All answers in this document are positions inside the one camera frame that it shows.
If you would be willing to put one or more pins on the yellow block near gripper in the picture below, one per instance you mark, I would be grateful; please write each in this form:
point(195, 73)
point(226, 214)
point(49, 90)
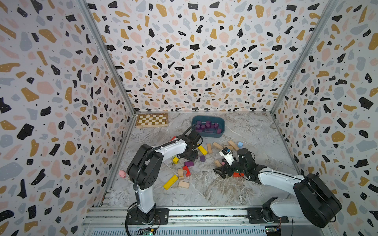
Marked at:
point(170, 182)

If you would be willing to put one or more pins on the purple rectangular block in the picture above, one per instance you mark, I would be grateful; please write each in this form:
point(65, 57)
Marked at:
point(189, 163)

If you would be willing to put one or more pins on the wooden chessboard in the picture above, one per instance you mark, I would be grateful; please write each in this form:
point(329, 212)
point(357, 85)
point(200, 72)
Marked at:
point(152, 120)

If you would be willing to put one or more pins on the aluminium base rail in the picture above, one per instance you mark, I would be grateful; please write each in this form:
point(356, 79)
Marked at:
point(197, 221)

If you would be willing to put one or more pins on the red arch block front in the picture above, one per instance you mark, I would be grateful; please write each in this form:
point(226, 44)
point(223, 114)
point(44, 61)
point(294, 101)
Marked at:
point(186, 169)

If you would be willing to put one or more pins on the aluminium corner post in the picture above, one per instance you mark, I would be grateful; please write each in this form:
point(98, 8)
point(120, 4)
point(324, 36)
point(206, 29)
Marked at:
point(329, 8)

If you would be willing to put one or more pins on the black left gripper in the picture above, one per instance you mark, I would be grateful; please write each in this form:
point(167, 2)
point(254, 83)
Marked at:
point(194, 157)

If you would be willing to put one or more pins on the natural wood long block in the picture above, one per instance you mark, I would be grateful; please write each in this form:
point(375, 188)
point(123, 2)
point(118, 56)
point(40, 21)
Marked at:
point(233, 145)

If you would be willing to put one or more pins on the natural wood square block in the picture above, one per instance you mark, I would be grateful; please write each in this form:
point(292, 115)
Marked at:
point(183, 184)

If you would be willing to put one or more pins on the natural wood thick block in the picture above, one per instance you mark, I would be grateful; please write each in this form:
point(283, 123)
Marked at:
point(218, 146)

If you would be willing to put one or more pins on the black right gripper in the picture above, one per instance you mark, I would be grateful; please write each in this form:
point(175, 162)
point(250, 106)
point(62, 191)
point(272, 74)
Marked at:
point(222, 169)

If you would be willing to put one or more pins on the natural wood long plank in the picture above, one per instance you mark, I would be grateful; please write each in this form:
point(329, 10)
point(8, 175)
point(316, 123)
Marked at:
point(217, 163)

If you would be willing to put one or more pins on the long yellow block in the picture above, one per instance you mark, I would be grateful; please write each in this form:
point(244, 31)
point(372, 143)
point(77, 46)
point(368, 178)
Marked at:
point(202, 150)

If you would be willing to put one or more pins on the teal plastic storage bin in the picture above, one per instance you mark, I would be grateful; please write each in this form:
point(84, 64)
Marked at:
point(209, 126)

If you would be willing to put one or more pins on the red wedge block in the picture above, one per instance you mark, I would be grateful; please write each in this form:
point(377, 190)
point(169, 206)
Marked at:
point(238, 175)

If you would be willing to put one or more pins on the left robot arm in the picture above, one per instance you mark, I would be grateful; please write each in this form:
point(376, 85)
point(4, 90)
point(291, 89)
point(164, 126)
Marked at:
point(145, 167)

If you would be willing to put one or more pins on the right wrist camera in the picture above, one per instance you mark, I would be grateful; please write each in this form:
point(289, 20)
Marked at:
point(227, 154)

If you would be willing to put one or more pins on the yellow cube block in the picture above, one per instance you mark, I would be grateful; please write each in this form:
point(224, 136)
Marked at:
point(175, 160)

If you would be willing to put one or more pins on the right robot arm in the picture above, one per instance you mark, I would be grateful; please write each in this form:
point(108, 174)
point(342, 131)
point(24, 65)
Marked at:
point(312, 199)

